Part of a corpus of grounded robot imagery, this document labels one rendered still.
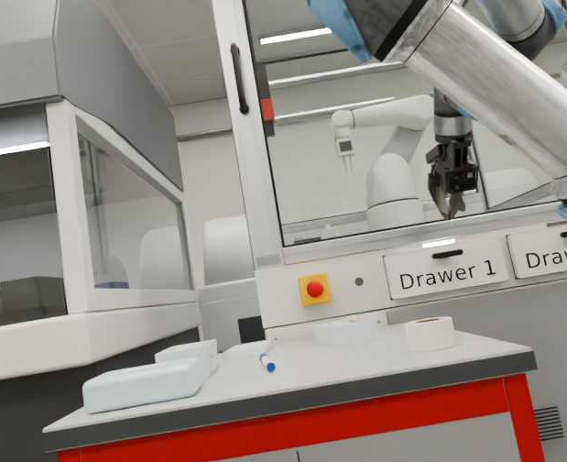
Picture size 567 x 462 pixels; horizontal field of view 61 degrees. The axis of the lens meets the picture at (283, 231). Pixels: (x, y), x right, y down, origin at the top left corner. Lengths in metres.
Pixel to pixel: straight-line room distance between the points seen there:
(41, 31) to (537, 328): 1.34
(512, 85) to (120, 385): 0.61
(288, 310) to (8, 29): 0.90
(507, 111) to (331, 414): 0.42
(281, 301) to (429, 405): 0.63
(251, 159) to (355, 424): 0.80
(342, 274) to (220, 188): 3.41
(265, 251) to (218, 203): 3.32
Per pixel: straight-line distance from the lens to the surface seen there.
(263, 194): 1.25
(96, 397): 0.72
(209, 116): 4.77
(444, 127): 1.05
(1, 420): 1.24
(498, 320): 1.33
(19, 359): 1.12
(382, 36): 0.61
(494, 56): 0.62
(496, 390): 0.69
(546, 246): 1.36
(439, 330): 0.75
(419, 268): 1.25
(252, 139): 1.29
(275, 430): 0.66
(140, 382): 0.70
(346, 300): 1.23
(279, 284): 1.23
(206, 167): 4.63
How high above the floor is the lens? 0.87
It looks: 7 degrees up
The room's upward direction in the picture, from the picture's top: 9 degrees counter-clockwise
